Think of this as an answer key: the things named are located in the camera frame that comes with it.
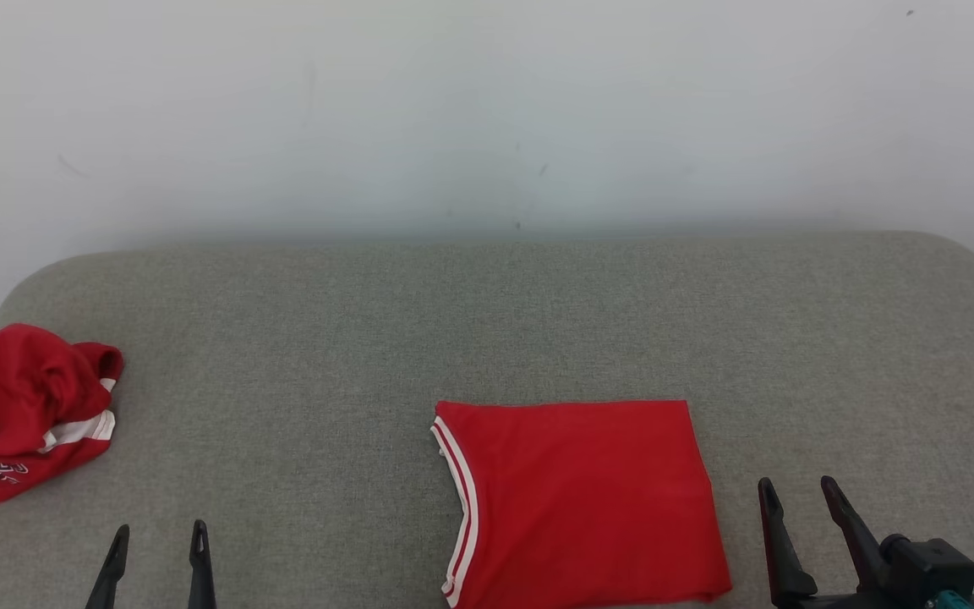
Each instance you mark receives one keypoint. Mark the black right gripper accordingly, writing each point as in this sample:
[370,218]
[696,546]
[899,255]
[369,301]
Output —
[834,602]

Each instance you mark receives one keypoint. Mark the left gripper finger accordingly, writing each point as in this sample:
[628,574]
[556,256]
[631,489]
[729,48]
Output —
[111,579]
[201,575]

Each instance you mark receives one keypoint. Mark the red Bulls 23 shorts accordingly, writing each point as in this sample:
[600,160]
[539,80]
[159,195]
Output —
[22,389]

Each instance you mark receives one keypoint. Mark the red white basketball jersey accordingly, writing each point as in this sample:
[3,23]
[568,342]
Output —
[588,491]

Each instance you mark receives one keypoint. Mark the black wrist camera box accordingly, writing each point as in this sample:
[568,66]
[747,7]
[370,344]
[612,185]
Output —
[931,567]

